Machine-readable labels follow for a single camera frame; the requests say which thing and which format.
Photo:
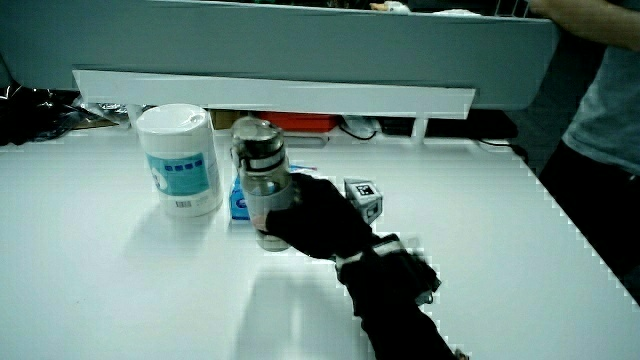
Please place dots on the person's right hand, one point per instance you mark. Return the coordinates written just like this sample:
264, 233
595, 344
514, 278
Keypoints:
320, 220

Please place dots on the clear plastic bottle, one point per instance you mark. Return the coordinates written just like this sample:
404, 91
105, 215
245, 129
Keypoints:
260, 155

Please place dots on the another person's forearm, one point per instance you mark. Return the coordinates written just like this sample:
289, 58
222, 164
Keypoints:
585, 20

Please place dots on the blue tissue packet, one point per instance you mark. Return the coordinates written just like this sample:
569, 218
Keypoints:
238, 205

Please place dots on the red box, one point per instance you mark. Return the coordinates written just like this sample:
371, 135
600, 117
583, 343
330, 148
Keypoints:
297, 121

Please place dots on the brown cardboard box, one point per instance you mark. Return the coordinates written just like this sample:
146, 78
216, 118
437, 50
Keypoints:
224, 120

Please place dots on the white shelf riser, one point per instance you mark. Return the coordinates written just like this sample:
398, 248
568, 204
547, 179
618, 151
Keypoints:
250, 93

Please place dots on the white wipes canister teal label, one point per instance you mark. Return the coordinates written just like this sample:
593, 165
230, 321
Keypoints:
180, 165

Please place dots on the grey partition board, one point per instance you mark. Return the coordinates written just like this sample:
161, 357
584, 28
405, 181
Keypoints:
250, 40

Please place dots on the white and orange toy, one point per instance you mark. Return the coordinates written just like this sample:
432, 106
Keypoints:
392, 6

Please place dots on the black plastic bags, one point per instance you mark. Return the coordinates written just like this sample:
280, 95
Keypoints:
30, 115

